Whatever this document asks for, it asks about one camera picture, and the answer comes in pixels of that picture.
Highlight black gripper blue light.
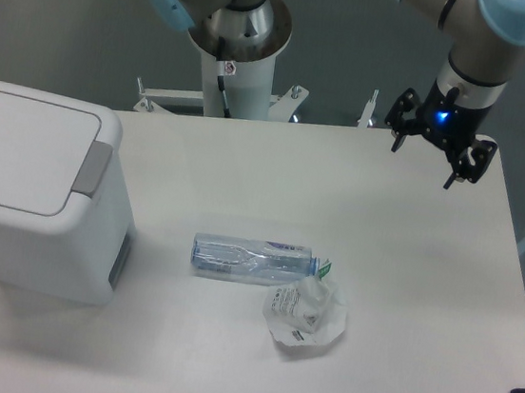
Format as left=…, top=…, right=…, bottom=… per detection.
left=385, top=82, right=497, bottom=189

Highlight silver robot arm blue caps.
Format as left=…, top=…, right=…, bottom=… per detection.
left=385, top=0, right=525, bottom=187

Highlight white trash can grey lid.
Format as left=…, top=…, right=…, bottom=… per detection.
left=0, top=81, right=136, bottom=305

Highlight clear plastic water bottle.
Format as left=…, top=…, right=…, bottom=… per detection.
left=190, top=233, right=321, bottom=285

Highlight crumpled white paper wrapper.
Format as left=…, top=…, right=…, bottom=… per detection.
left=262, top=260, right=348, bottom=347

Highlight white metal base frame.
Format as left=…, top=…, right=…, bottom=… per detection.
left=132, top=77, right=379, bottom=128

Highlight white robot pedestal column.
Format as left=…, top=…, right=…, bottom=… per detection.
left=188, top=0, right=293, bottom=121

